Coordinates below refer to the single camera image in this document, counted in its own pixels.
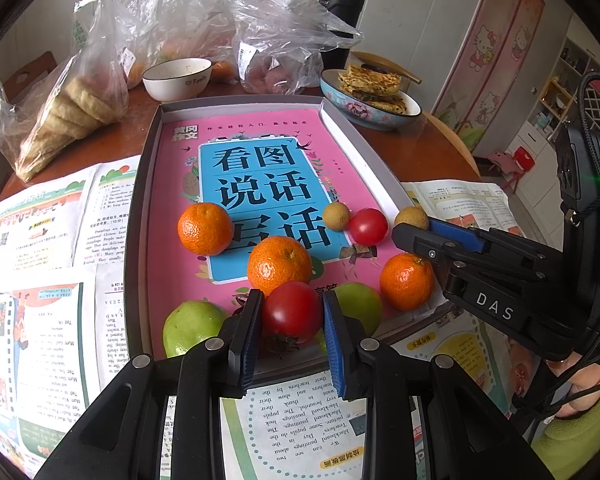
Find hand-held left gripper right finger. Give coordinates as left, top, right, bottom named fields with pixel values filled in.
left=321, top=290, right=556, bottom=480

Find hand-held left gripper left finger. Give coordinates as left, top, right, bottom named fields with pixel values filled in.
left=32, top=289, right=266, bottom=480

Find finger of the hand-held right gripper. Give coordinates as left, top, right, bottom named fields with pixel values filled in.
left=391, top=222, right=543, bottom=283
left=425, top=216, right=566, bottom=263

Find brown longan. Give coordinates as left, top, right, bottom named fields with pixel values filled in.
left=394, top=206, right=429, bottom=231
left=322, top=202, right=352, bottom=231

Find orange mandarin with green stem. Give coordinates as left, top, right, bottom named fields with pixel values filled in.
left=379, top=252, right=436, bottom=312

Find large green jujube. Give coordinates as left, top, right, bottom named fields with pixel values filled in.
left=335, top=282, right=384, bottom=341

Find red tomato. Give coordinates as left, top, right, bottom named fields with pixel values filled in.
left=349, top=208, right=389, bottom=244
left=261, top=281, right=326, bottom=360

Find small green jujube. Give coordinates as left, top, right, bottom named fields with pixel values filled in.
left=162, top=300, right=229, bottom=359

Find grey cardboard box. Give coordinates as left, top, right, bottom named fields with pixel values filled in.
left=122, top=95, right=453, bottom=376

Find person's right forearm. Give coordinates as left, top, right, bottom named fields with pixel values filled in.
left=532, top=365, right=600, bottom=480

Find person's right hand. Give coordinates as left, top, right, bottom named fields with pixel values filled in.
left=547, top=352, right=600, bottom=421

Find newspaper sheet with yellow border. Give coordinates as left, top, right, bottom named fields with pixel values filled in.
left=399, top=179, right=527, bottom=241

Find small pink stool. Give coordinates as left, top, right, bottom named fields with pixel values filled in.
left=487, top=150, right=513, bottom=176

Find newspaper sheet with balloons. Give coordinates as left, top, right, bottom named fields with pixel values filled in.
left=162, top=305, right=546, bottom=480

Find small red chair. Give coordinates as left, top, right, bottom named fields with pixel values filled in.
left=511, top=146, right=537, bottom=176

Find pink book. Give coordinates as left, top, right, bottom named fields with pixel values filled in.
left=147, top=110, right=386, bottom=356

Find blue floral bowl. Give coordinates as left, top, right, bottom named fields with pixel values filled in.
left=320, top=69, right=423, bottom=132

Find white shelf cabinet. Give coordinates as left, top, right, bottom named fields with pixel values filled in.
left=515, top=15, right=600, bottom=221

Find pink cartoon cat wardrobe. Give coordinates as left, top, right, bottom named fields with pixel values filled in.
left=430, top=0, right=548, bottom=161

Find fried pancakes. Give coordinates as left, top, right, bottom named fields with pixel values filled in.
left=337, top=62, right=407, bottom=111

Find newspaper sheet with film strip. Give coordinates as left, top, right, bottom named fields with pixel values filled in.
left=0, top=154, right=143, bottom=478

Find clear plastic bag red fruit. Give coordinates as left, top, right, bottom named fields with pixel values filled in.
left=230, top=0, right=366, bottom=96

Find black thermos bottle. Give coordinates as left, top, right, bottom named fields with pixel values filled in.
left=320, top=0, right=366, bottom=73

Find white ceramic bowl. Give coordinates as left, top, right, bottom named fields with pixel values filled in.
left=142, top=58, right=213, bottom=102

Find bread loaves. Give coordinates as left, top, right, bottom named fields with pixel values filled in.
left=16, top=74, right=131, bottom=183

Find clear plastic bag with bread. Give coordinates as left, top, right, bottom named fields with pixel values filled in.
left=0, top=0, right=131, bottom=183

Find crumpled clear plastic bag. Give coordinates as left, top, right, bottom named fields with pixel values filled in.
left=105, top=0, right=251, bottom=91

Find dark wooden chair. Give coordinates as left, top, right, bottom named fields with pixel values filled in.
left=2, top=52, right=61, bottom=106

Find black braided cable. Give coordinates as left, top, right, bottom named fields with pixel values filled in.
left=572, top=71, right=600, bottom=201

